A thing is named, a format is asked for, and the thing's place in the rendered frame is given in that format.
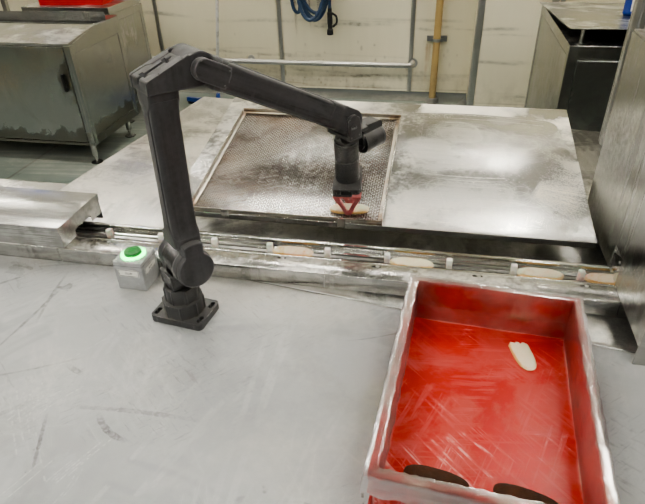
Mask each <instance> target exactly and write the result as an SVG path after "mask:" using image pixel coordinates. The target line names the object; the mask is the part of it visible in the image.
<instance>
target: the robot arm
mask: <svg viewBox="0 0 645 504"><path fill-rule="evenodd" d="M129 78H130V83H131V87H134V88H135V89H136V91H137V96H138V100H139V103H140V105H141V107H142V111H143V116H144V121H145V126H146V131H147V136H148V141H149V147H150V152H151V157H152V163H153V168H154V173H155V179H156V184H157V189H158V194H159V200H160V205H161V210H162V216H163V224H164V228H162V232H163V237H164V239H163V241H162V242H161V243H160V245H159V248H158V256H159V259H160V260H161V262H162V263H163V267H161V268H159V269H160V273H161V277H162V280H163V282H164V287H163V292H164V296H162V302H161V303H160V304H159V305H158V306H157V307H156V309H155V310H154V311H153V312H152V318H153V321H155V322H160V323H164V324H169V325H173V326H178V327H182V328H187V329H191V330H195V331H201V330H203V329H204V328H205V326H206V325H207V324H208V322H209V321H210V320H211V318H212V317H213V316H214V315H215V313H216V312H217V311H218V309H219V304H218V301H217V300H214V299H209V298H204V294H203V293H202V290H201V288H200V286H201V285H203V284H204V283H206V282H207V281H208V280H209V279H210V277H211V276H212V274H213V271H214V261H213V259H212V258H211V256H210V255H209V254H208V253H207V252H206V251H205V250H204V249H203V243H201V236H200V231H199V228H198V225H197V222H196V217H195V212H194V206H193V199H192V193H191V186H190V179H189V173H188V166H187V160H186V153H185V147H184V140H183V133H182V127H181V120H180V111H179V101H180V96H179V91H180V90H185V89H189V88H194V87H199V86H206V87H208V88H210V89H212V90H215V91H218V92H222V93H226V94H227V95H228V94H229V95H232V96H235V97H238V98H241V99H244V100H247V101H250V102H253V103H256V104H259V105H262V106H265V107H268V108H271V109H274V110H277V111H280V112H283V113H286V114H289V115H292V116H295V117H298V118H301V119H304V120H307V121H310V122H313V123H316V124H318V125H321V126H324V127H327V131H328V132H329V133H331V134H333V135H336V136H335V138H334V140H333V141H334V158H335V173H334V179H333V187H332V195H333V199H334V200H335V201H336V203H337V204H338V205H339V206H340V208H341V209H342V211H343V212H344V214H345V215H351V214H352V212H353V211H354V209H355V207H356V205H357V204H358V202H359V201H360V199H361V191H362V182H363V174H362V165H359V152H361V153H366V152H367V151H369V150H371V149H373V148H375V147H377V146H379V145H381V144H383V143H384V142H385V141H386V132H385V129H384V127H383V126H382V121H381V120H379V119H376V118H374V117H371V116H368V117H365V118H363V119H362V114H361V112H360V111H359V110H357V109H354V108H352V107H349V106H347V105H344V104H342V103H339V102H336V101H334V100H331V99H329V98H325V97H323V96H320V95H318V94H315V93H312V92H309V91H307V90H304V89H302V88H299V87H296V86H294V85H291V84H288V83H286V82H283V81H281V80H278V79H275V78H273V77H270V76H268V75H265V74H262V73H260V72H257V71H254V70H252V69H249V68H247V67H244V66H241V65H239V64H237V63H234V62H231V61H228V60H226V59H223V58H221V57H218V56H215V55H213V54H210V53H207V52H205V51H203V50H200V49H198V48H195V47H193V46H190V45H188V44H185V43H178V44H175V45H174V46H172V47H168V48H167V49H165V50H164V51H162V52H161V53H159V54H158V55H156V56H155V57H153V58H152V59H150V60H149V61H147V62H146V63H144V64H143V65H141V66H140V67H138V68H137V69H135V70H134V71H132V72H130V74H129ZM341 199H344V200H345V202H346V203H352V205H351V207H350V209H349V210H347V209H346V207H345V205H344V203H343V202H342V200H341Z"/></svg>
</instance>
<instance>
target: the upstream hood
mask: <svg viewBox="0 0 645 504"><path fill-rule="evenodd" d="M98 200H99V198H98V194H96V193H83V192H70V191H57V190H44V189H30V188H17V187H4V186H0V242H7V243H17V244H28V245H38V246H48V247H59V248H65V247H66V246H67V245H68V244H69V243H70V242H71V241H72V240H73V239H74V238H75V237H76V236H77V234H76V231H75V229H76V228H77V227H78V226H80V225H81V224H82V223H83V222H84V221H85V220H86V219H87V218H88V217H91V219H92V221H93V220H94V219H95V218H96V217H97V218H103V215H102V211H101V208H100V204H99V201H98Z"/></svg>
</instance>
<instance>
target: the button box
mask: <svg viewBox="0 0 645 504"><path fill-rule="evenodd" d="M128 247H131V245H127V246H126V247H125V248H124V249H123V250H122V251H124V250H125V249H126V248H128ZM143 248H144V249H145V250H146V254H145V255H144V256H143V257H142V258H140V259H138V260H134V261H125V260H123V259H122V258H121V256H120V255H121V253H122V251H121V252H120V253H119V255H118V256H117V257H116V258H115V259H114V260H113V266H114V269H115V273H116V276H117V280H118V283H119V287H120V288H125V289H134V290H144V291H147V290H148V289H149V288H150V286H151V285H152V284H153V282H154V281H155V280H156V278H157V277H158V276H159V274H160V269H159V268H161V267H162V263H160V262H157V258H156V254H155V250H154V248H153V247H143Z"/></svg>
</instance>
